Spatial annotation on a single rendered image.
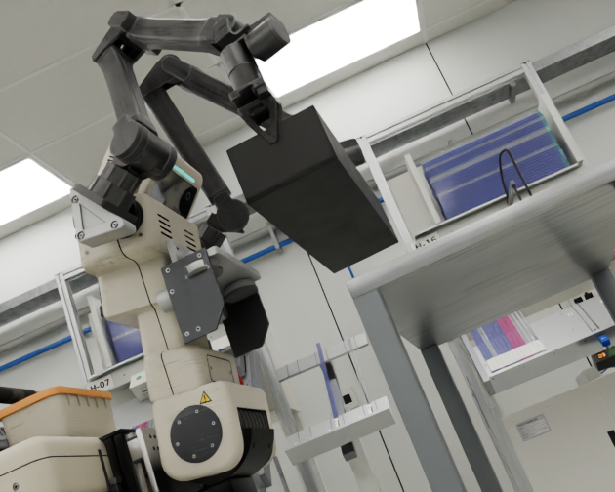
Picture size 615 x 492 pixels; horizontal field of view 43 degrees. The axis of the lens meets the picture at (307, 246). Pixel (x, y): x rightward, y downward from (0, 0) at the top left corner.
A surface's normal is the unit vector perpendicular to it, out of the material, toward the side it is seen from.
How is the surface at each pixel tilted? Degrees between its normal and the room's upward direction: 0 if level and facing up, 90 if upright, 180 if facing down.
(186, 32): 72
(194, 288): 90
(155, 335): 90
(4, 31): 180
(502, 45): 90
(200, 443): 91
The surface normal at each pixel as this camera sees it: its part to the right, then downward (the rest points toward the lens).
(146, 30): -0.64, -0.36
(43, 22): 0.35, 0.88
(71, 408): 0.90, -0.39
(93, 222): -0.29, -0.24
